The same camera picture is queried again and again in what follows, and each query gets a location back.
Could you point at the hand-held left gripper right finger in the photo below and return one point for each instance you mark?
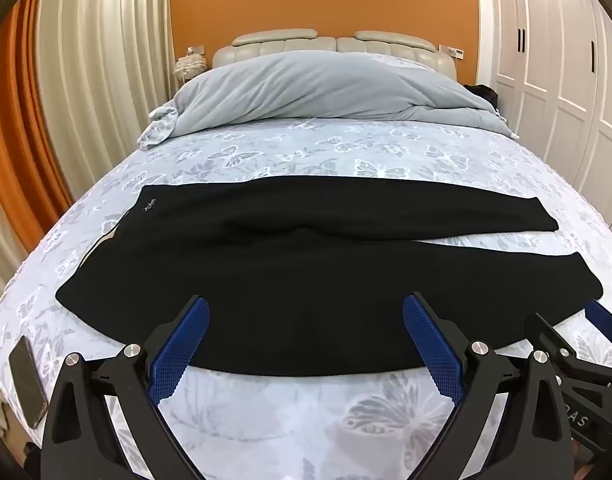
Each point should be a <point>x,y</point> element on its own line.
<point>433,345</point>

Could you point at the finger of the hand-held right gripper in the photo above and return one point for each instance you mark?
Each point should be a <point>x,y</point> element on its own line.
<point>606,322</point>
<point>543,332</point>

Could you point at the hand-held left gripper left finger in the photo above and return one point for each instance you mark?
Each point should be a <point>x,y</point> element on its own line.
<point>180,345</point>

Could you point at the black pants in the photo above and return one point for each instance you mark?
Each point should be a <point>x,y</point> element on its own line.
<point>306,270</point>

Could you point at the black smartphone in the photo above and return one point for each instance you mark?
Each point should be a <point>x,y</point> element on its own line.
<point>28,382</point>

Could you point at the butterfly print bedsheet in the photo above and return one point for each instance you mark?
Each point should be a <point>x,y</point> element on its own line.
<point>296,145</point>

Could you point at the black bag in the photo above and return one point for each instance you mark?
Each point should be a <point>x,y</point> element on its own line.
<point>482,94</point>

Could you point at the white wardrobe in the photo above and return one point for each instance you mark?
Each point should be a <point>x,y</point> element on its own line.
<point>551,60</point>

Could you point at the white bedside ornament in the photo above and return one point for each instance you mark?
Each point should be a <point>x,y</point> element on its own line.
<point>190,65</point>

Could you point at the grey duvet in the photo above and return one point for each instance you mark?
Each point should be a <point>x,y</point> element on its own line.
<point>316,90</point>

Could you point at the orange curtain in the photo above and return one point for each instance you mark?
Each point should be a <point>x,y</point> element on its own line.
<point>20,110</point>

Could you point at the white pleated curtain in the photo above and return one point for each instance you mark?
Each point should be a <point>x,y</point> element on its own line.
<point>105,60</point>

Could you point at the beige padded headboard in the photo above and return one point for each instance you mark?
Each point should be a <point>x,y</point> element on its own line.
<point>336,45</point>

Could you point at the white wall switch panel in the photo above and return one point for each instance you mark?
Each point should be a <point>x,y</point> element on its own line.
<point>456,52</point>

